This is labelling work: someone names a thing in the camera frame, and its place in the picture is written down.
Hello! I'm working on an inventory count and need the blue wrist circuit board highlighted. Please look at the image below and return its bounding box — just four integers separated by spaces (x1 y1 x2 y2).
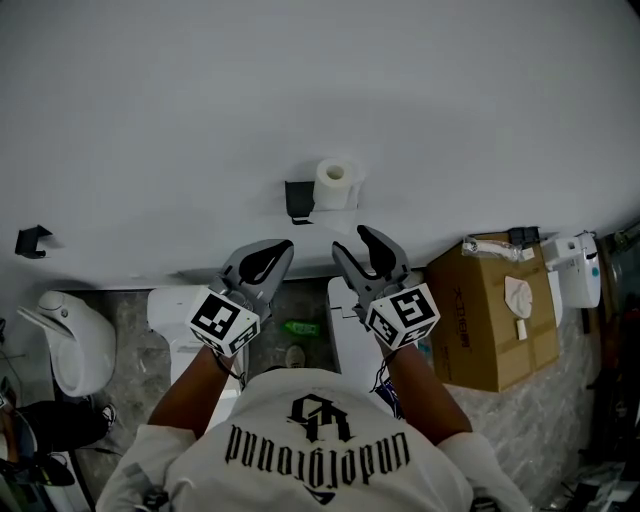
369 354 404 416

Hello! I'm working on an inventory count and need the person's white printed t-shirt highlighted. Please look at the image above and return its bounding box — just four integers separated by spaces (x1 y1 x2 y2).
94 367 534 512

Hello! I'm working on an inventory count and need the empty black wall holder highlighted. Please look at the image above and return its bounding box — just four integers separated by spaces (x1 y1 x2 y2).
14 224 54 260

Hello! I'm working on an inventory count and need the large cardboard box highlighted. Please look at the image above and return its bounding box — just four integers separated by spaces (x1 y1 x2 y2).
424 232 561 394

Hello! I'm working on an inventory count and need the green plastic bottle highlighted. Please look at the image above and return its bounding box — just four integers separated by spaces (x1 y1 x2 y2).
278 319 321 337

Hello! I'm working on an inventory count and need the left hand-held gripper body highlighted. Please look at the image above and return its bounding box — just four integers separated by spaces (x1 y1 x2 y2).
187 273 273 359

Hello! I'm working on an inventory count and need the black metal rack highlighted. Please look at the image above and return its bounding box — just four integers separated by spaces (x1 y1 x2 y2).
508 225 541 247

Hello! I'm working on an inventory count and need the square white smart toilet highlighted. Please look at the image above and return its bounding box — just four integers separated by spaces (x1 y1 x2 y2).
325 276 401 406

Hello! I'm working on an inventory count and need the person's right forearm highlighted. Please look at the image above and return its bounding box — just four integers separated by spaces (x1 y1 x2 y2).
387 342 474 449

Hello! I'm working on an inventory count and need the black wrist strap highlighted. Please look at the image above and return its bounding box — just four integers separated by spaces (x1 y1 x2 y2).
212 349 246 391

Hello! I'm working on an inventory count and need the rounded white toilet with tank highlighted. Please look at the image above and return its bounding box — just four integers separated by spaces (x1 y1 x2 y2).
146 284 251 401

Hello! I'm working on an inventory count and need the crumpled beige cloth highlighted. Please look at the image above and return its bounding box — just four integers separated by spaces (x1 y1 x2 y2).
503 274 535 317

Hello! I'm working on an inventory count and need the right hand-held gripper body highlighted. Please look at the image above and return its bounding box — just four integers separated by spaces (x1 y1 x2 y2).
352 272 441 351

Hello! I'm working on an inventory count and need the egg-shaped white toilet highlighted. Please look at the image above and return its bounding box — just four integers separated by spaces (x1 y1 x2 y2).
17 289 117 399

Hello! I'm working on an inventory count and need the plastic-wrapped faucet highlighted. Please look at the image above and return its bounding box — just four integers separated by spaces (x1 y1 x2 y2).
461 237 524 262

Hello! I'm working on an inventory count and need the white toilet with boxy tank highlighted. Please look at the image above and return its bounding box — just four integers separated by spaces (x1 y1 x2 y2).
542 237 584 329

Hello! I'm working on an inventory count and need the white toilet paper roll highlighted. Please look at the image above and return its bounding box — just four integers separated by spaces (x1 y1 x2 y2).
312 157 366 236

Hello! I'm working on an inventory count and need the person's left forearm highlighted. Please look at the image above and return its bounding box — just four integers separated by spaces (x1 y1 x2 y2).
148 344 241 441

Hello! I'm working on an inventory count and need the black wall paper holder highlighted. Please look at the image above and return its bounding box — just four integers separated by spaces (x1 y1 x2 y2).
284 179 361 229

